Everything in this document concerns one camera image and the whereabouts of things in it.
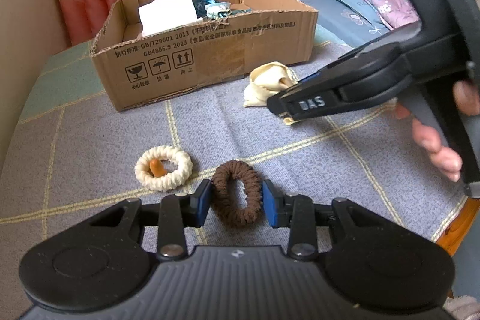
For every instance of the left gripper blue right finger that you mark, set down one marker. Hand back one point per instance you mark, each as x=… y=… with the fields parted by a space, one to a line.
x=298 y=213

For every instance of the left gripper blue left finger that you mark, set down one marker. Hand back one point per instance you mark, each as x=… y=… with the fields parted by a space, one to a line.
x=172 y=216

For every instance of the brown knitted scrunchie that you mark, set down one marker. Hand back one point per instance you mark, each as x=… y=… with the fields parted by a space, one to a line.
x=237 y=198

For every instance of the small orange plush piece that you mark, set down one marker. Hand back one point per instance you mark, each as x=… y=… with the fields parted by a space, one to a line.
x=156 y=168

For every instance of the cream printed cloth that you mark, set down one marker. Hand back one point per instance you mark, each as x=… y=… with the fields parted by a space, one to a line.
x=266 y=81

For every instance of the white towel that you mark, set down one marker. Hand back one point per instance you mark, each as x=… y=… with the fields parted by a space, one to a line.
x=163 y=15

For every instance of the blue white string sachet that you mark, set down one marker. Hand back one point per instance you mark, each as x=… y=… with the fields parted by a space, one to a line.
x=213 y=9

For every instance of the person right hand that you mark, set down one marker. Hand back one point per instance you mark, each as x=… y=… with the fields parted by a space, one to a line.
x=446 y=159

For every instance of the pink floral quilt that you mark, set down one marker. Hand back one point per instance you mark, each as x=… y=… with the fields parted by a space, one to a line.
x=396 y=13

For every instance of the blue floral bedsheet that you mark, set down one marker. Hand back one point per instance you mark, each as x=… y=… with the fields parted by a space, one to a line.
x=331 y=24

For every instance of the blue pillow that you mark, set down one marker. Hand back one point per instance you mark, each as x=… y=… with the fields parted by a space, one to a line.
x=365 y=15

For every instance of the grey checked blanket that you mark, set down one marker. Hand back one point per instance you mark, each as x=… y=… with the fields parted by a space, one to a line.
x=72 y=154

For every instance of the cardboard box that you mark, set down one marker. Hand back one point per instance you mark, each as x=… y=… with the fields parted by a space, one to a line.
x=136 y=70

